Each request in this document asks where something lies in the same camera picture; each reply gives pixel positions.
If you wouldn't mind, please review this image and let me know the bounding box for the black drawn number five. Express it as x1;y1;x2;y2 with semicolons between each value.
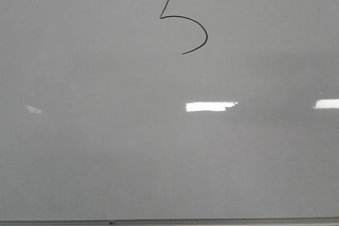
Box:
159;0;209;55

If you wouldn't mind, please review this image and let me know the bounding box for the white whiteboard with aluminium frame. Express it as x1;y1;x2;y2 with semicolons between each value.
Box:
1;0;338;220

